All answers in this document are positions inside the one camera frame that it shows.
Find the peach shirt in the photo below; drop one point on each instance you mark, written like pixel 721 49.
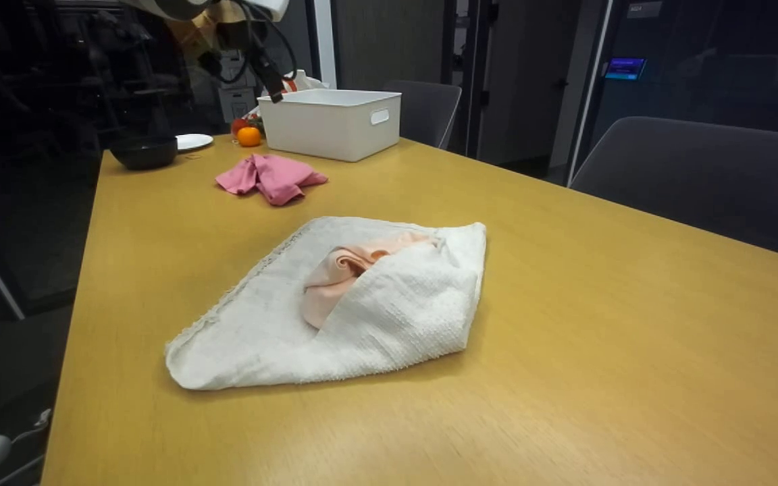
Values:
pixel 336 273

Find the white terry towel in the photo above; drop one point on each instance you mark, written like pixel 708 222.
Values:
pixel 389 315

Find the pink shirt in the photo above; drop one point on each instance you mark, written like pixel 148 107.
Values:
pixel 271 179

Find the white plastic bin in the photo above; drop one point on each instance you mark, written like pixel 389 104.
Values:
pixel 331 126

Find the grey chair behind bin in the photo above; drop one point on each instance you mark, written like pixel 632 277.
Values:
pixel 431 111

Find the orange toy fruit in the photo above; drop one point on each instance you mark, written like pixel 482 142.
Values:
pixel 250 137

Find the red white striped bag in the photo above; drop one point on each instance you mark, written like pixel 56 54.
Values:
pixel 302 81

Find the red toy fruit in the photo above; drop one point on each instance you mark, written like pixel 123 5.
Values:
pixel 237 126

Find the white oval plate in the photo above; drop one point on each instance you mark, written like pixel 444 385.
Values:
pixel 194 142

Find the black bowl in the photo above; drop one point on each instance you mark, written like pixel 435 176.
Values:
pixel 142 150

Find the blue lit screen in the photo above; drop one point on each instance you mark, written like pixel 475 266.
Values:
pixel 625 68

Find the wide grey chair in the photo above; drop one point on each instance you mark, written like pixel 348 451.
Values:
pixel 702 179

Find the yellow wrist mount piece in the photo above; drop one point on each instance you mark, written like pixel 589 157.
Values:
pixel 202 27

